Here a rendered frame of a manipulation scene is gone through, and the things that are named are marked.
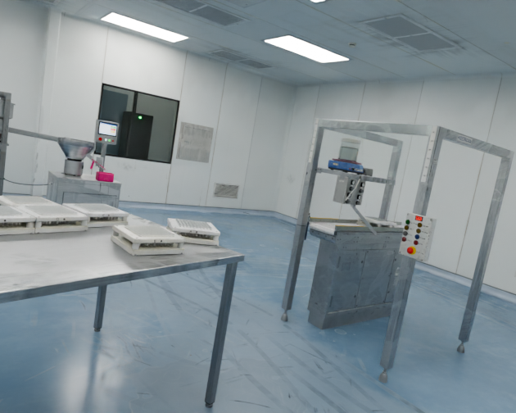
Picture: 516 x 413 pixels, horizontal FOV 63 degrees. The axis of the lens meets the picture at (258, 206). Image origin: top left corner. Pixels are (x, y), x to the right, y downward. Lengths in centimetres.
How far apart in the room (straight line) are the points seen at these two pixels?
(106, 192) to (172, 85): 368
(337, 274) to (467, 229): 341
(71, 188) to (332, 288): 272
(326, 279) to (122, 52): 545
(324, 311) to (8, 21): 591
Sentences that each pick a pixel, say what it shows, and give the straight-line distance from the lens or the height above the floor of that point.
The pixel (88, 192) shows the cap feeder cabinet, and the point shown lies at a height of 64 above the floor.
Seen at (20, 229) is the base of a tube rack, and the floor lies 84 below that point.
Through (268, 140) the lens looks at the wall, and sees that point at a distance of 901.
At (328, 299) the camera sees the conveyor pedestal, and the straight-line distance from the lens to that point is 347.
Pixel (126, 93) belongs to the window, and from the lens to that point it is 762.
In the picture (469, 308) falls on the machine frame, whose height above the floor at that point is 38.
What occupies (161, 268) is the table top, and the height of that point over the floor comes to 81.
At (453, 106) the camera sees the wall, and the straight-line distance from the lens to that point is 693.
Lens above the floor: 132
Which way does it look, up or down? 7 degrees down
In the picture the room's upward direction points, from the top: 10 degrees clockwise
